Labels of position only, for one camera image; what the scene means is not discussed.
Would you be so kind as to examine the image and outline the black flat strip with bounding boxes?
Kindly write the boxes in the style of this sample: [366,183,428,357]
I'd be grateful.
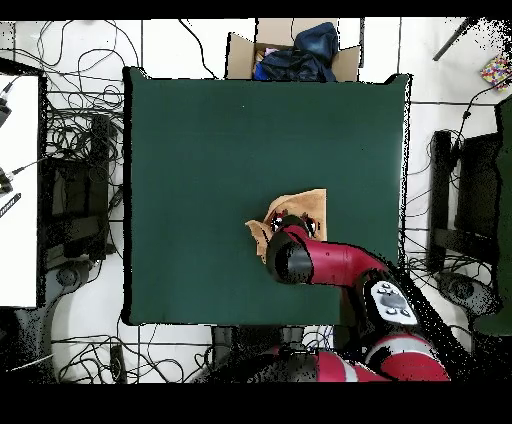
[0,192,22,219]

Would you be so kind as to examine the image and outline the dark blue clothes pile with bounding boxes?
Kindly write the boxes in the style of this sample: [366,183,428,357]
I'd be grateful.
[252,21,341,83]

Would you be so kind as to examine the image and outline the dark green table cloth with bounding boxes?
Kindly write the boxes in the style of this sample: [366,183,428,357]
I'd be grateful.
[122,66,411,327]
[473,93,512,337]

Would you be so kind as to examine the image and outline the tan terry towel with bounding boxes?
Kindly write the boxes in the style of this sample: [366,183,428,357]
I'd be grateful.
[244,188,328,265]

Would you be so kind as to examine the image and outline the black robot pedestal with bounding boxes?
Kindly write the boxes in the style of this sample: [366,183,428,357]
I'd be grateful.
[211,325,317,383]

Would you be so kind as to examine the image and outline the brown cardboard box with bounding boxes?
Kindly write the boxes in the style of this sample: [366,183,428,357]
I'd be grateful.
[225,17,363,83]

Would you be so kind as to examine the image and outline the black metal rod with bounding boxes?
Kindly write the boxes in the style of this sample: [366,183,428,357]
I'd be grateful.
[431,17,479,62]

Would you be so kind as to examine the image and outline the black floor cable tangle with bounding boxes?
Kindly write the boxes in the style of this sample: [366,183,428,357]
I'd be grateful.
[15,19,141,261]
[301,324,341,353]
[401,223,497,281]

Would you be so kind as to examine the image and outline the black round floor base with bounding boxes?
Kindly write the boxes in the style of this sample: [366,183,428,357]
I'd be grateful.
[435,270,501,319]

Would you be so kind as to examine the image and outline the colourful patterned cloth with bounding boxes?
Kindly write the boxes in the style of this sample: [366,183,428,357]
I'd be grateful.
[479,53,512,93]

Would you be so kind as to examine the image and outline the black metal frame stand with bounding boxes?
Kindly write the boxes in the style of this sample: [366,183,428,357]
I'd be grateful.
[41,113,115,261]
[426,129,501,275]

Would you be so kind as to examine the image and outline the white side table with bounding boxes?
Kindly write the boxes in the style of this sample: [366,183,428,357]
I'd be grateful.
[0,73,41,309]

